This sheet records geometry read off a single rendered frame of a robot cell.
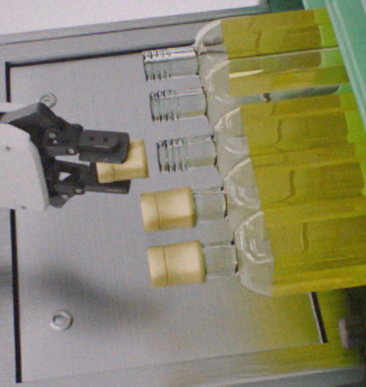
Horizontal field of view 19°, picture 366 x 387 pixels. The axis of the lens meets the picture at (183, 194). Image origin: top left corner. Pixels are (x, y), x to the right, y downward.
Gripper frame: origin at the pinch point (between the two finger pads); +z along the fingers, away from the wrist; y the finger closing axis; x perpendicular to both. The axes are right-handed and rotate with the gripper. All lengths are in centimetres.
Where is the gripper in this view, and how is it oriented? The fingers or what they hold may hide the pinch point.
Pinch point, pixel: (106, 161)
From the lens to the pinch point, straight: 93.8
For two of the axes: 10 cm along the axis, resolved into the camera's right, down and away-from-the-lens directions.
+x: 1.3, -7.9, 6.0
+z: 9.9, 0.8, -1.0
